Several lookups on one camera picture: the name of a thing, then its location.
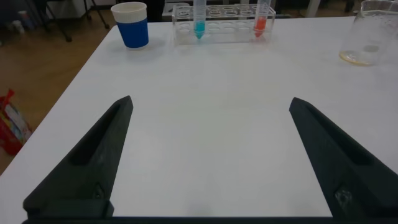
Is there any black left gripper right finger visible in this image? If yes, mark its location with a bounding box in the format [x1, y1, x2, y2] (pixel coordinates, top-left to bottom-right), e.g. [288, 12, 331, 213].
[289, 96, 398, 219]

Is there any blue white paper cup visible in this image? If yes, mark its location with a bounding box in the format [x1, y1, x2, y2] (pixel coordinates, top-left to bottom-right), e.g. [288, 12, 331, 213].
[110, 1, 150, 50]

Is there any clear acrylic tube rack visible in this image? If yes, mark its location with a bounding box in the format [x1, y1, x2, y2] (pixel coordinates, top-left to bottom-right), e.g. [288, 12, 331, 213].
[171, 3, 277, 46]

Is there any red pigment test tube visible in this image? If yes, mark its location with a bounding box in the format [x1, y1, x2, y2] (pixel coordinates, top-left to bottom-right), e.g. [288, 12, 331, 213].
[253, 0, 272, 39]

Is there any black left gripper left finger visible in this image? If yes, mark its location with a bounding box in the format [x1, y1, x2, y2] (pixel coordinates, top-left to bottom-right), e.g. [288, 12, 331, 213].
[22, 95, 134, 219]

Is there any red shopping bag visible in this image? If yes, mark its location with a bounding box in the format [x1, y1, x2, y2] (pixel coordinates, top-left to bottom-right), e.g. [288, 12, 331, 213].
[0, 88, 34, 157]

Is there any clear glass beaker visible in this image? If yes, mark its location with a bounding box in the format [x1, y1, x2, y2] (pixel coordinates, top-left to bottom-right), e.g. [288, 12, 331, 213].
[338, 0, 398, 67]

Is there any black office chair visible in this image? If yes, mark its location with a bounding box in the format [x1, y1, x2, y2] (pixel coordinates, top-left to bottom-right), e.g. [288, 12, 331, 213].
[24, 0, 111, 43]

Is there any blue pigment test tube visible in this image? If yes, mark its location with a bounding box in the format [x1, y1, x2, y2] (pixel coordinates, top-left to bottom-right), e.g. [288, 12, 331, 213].
[193, 0, 208, 40]

